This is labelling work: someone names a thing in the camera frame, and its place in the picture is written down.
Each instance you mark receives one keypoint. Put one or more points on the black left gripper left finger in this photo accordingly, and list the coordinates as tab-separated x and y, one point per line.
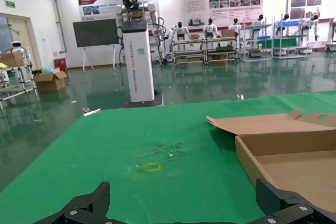
89	205

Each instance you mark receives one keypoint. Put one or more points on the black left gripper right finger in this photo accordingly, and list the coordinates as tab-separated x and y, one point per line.
278	203

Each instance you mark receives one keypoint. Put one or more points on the open brown cardboard box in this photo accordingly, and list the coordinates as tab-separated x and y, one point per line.
288	142

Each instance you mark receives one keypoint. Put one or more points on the open cardboard floor box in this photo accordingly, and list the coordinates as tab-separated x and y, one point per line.
50	83

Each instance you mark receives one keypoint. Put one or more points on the green table cloth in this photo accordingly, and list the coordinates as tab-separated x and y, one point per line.
105	142

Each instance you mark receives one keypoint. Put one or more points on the yellow square tape mark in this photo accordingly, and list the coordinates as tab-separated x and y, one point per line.
152	167

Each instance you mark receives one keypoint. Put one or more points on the white strip on floor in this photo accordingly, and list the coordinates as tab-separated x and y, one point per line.
92	112

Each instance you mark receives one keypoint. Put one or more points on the teal plastic bag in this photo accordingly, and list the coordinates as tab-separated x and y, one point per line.
47	70

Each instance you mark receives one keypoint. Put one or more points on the red cabinet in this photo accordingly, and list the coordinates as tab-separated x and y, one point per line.
60	64

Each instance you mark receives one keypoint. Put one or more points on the white pipe rack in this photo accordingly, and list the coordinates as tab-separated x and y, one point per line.
22	77

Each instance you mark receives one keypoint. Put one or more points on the green sheet on rack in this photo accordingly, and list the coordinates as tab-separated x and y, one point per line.
284	43

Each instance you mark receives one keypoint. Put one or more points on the brown carton on rack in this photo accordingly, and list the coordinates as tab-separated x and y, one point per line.
11	60

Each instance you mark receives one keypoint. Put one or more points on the short blue bin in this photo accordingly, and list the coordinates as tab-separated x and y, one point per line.
263	37

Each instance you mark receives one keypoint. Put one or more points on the tall white shelf rack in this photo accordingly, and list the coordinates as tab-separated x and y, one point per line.
256	26
288	36

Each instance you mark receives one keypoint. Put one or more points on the small white round-head robot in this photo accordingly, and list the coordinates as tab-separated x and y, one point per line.
18	48

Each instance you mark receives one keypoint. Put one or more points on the black display screen on stand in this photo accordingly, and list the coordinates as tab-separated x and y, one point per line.
95	32

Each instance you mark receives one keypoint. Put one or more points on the low roller shelf rack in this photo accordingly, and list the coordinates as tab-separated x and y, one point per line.
187	41
221	38

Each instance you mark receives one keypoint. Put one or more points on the white machine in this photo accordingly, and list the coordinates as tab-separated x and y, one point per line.
332	35

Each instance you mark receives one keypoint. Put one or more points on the wide brown carton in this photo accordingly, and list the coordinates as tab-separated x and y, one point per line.
228	33

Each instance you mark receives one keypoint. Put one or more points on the long blue bin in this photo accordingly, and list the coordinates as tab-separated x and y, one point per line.
288	23

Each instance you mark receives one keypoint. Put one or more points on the white black humanoid robot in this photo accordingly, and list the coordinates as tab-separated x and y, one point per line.
284	19
180	31
314	20
258	23
235	26
210	28

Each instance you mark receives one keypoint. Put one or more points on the beige door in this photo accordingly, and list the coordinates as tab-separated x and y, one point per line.
21	35

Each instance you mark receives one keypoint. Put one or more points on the small brown carton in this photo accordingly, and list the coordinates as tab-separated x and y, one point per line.
194	36

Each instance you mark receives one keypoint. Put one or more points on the green exit sign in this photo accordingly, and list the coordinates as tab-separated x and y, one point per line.
10	4

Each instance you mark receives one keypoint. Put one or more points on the wide red-framed wall poster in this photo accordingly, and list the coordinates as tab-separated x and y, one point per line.
223	9

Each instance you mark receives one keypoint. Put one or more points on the small red-framed wall poster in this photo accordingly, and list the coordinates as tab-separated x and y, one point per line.
105	3

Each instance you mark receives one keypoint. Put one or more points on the tall red-framed wall poster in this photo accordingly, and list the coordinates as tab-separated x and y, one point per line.
309	1

